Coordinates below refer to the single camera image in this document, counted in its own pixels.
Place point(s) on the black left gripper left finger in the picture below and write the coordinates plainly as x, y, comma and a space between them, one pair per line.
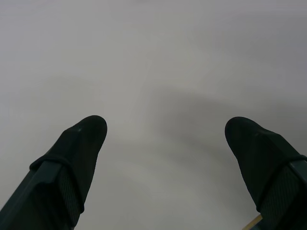
60, 175

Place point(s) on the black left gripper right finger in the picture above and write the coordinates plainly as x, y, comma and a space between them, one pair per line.
268, 165

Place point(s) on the light wooden table edge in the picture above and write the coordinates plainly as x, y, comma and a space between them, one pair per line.
252, 223

